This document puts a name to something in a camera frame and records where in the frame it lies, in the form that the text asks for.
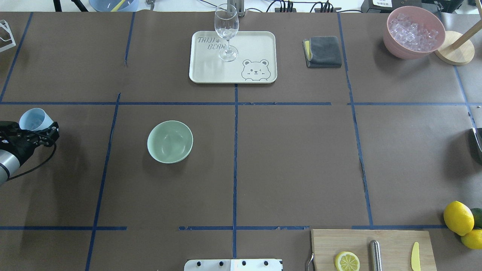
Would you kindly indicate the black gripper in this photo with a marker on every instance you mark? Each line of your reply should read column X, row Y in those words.
column 19, row 145

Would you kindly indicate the light blue cup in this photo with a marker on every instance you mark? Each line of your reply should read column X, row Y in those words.
column 35, row 119

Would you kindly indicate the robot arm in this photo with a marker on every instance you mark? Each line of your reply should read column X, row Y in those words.
column 9, row 165

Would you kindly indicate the green bowl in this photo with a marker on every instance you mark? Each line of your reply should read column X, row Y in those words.
column 170, row 142

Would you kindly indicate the blue bowl with fork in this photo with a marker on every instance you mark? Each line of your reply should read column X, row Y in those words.
column 109, row 5

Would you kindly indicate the pink bowl with ice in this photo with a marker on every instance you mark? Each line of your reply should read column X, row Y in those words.
column 412, row 32

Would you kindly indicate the clear wine glass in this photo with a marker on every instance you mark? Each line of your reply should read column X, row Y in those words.
column 227, row 26

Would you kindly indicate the grey folded cloth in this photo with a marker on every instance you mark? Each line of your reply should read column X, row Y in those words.
column 322, row 52

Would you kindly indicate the half lemon slice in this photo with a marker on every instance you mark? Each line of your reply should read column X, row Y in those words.
column 347, row 261

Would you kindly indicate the metal muddler black tip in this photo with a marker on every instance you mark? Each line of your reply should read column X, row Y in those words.
column 375, row 251

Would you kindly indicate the wooden cutting board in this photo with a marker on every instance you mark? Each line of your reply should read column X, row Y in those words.
column 395, row 246

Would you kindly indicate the yellow plastic knife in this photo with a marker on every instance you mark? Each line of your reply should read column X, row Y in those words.
column 415, row 257

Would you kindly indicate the yellow lemon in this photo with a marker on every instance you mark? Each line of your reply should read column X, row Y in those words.
column 473, row 239
column 458, row 218

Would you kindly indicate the wooden paper towel stand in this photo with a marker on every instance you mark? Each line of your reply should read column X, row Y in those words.
column 457, row 49

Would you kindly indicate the green avocado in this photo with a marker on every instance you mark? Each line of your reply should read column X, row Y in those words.
column 477, row 214

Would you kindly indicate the white wire cup rack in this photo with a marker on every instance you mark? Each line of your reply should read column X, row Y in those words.
column 7, row 40

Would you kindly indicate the black camera tripod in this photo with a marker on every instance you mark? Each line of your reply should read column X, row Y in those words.
column 69, row 6

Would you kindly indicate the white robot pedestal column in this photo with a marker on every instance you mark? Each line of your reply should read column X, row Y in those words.
column 234, row 265

